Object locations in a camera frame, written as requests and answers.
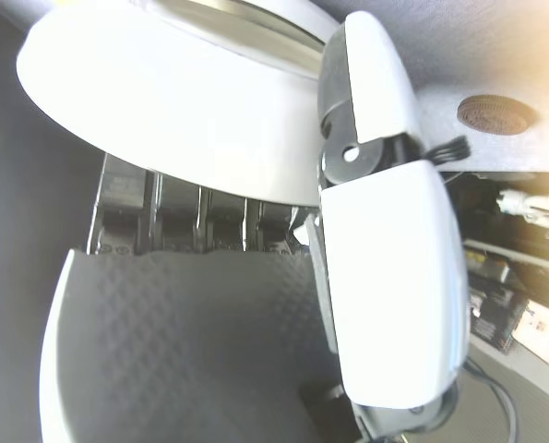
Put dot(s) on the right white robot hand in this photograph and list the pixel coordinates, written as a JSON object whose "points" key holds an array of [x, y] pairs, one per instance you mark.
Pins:
{"points": [[186, 346]]}

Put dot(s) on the dark brown round cookie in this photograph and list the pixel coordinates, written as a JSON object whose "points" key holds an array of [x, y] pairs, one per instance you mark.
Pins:
{"points": [[495, 114]]}

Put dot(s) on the white plug bundle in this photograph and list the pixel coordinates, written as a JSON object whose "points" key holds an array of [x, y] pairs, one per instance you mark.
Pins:
{"points": [[532, 203]]}

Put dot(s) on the black printed cardboard box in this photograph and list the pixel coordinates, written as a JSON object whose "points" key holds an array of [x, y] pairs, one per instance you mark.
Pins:
{"points": [[539, 330]]}

